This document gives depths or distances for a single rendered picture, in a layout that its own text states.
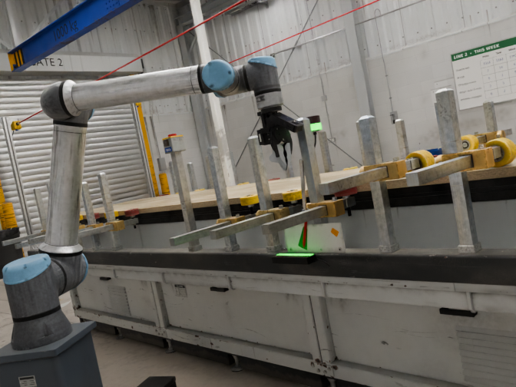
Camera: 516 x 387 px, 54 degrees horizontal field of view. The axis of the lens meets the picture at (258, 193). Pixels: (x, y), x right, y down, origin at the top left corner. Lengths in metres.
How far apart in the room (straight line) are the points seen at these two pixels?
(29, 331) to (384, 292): 1.13
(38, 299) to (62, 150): 0.51
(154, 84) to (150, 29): 10.55
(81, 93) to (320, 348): 1.37
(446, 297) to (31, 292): 1.27
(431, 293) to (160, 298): 1.91
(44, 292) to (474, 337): 1.40
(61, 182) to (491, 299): 1.41
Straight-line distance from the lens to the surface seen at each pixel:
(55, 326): 1.82
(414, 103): 9.27
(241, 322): 2.60
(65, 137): 1.87
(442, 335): 1.91
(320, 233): 1.72
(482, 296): 1.52
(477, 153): 1.39
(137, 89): 1.63
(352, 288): 1.74
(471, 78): 8.92
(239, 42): 11.46
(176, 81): 1.59
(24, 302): 1.80
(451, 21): 9.11
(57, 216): 1.91
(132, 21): 11.95
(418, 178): 1.15
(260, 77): 1.67
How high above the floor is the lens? 1.06
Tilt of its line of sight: 4 degrees down
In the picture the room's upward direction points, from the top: 11 degrees counter-clockwise
